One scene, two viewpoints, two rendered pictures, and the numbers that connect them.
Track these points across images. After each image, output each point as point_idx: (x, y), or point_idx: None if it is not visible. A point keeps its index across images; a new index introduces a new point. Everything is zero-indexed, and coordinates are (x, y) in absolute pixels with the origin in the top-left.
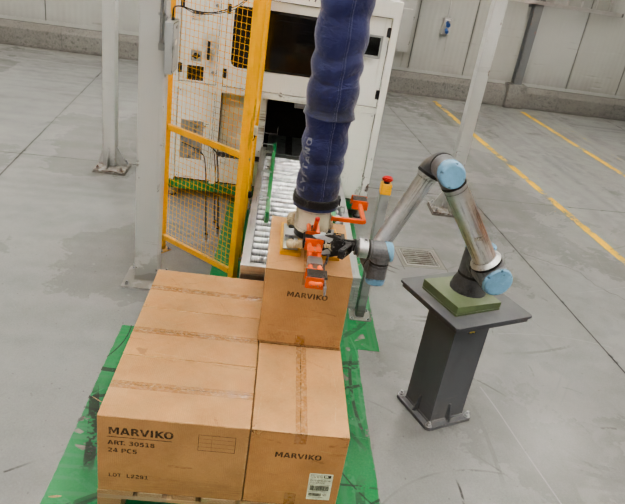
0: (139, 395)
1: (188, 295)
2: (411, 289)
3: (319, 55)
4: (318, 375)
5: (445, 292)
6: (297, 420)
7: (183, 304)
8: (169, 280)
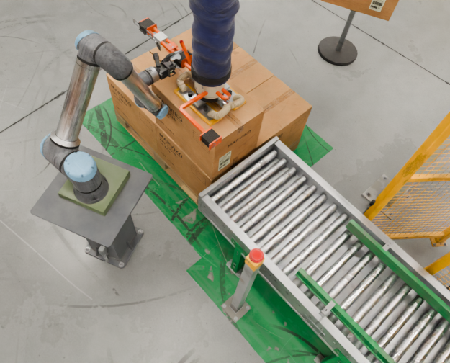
0: None
1: (270, 99)
2: (137, 168)
3: None
4: None
5: (104, 165)
6: (135, 66)
7: (262, 91)
8: (294, 102)
